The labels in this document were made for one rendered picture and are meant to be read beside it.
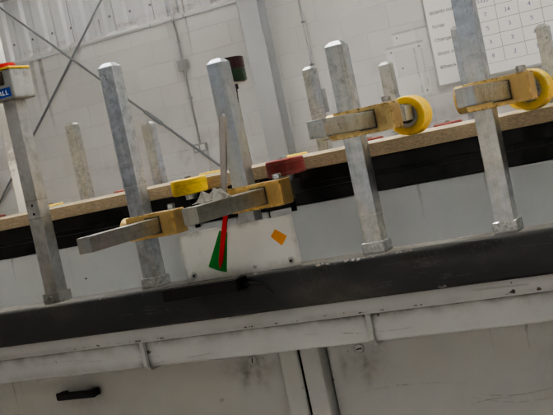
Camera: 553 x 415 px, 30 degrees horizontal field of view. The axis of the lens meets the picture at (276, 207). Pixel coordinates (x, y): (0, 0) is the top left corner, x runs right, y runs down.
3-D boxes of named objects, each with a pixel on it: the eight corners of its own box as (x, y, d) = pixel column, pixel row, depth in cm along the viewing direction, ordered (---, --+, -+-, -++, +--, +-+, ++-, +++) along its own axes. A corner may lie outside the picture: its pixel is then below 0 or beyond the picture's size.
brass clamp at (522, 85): (532, 100, 175) (526, 70, 175) (455, 115, 181) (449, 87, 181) (539, 98, 181) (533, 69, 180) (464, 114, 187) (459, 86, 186)
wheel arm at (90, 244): (94, 257, 189) (89, 234, 189) (79, 259, 190) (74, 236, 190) (208, 221, 228) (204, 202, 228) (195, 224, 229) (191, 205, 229)
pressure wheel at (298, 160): (304, 210, 208) (292, 154, 208) (269, 216, 212) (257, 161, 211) (319, 204, 215) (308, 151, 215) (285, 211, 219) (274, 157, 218)
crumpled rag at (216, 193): (220, 200, 179) (217, 187, 179) (187, 206, 182) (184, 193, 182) (243, 193, 187) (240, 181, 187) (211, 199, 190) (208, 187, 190)
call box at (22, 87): (16, 100, 220) (8, 65, 220) (-9, 107, 223) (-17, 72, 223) (37, 99, 227) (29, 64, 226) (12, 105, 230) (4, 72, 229)
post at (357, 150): (392, 293, 192) (340, 39, 189) (374, 296, 194) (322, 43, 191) (398, 289, 195) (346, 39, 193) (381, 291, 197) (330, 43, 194)
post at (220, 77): (271, 297, 203) (220, 56, 200) (255, 299, 204) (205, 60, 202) (278, 293, 206) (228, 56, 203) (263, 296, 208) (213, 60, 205)
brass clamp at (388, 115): (394, 128, 186) (388, 100, 186) (327, 142, 192) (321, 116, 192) (405, 126, 192) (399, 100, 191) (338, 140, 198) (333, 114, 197)
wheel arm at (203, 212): (202, 228, 176) (196, 203, 175) (184, 231, 177) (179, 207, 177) (303, 196, 215) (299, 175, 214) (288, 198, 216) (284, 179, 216)
